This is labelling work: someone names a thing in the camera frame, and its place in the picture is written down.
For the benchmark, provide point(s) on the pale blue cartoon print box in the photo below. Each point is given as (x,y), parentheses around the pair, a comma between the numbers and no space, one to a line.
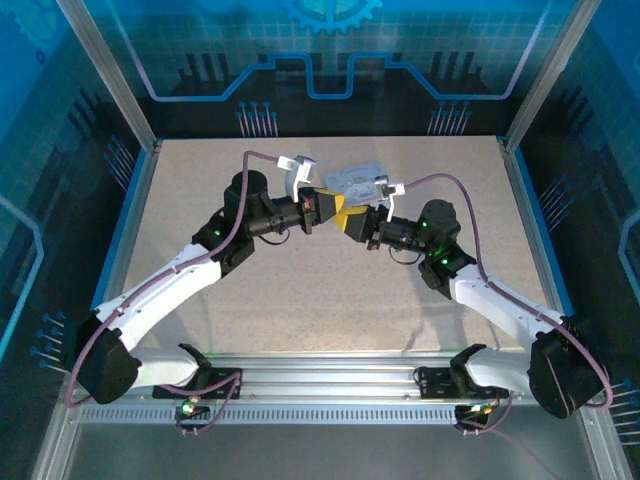
(352,182)

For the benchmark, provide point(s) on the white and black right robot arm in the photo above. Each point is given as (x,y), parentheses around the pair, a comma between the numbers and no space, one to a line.
(500,300)

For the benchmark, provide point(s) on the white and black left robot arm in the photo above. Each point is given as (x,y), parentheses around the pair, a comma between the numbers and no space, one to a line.
(165,280)

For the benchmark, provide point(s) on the black connector with LEDs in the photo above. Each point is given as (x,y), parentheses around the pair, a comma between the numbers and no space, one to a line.
(472,412)
(192,412)

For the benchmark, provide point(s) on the aluminium side rail blue edge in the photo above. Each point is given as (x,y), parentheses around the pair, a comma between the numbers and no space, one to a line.
(132,220)

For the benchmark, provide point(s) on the aluminium mounting rail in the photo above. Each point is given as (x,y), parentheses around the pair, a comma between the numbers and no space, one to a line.
(325,380)

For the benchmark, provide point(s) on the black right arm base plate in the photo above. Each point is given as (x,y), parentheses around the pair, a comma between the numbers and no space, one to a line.
(435,382)

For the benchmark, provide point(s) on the aluminium frame post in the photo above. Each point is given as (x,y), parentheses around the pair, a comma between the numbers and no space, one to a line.
(545,85)
(115,90)

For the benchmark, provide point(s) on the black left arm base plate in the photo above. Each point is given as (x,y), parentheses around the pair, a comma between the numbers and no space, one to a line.
(220,382)

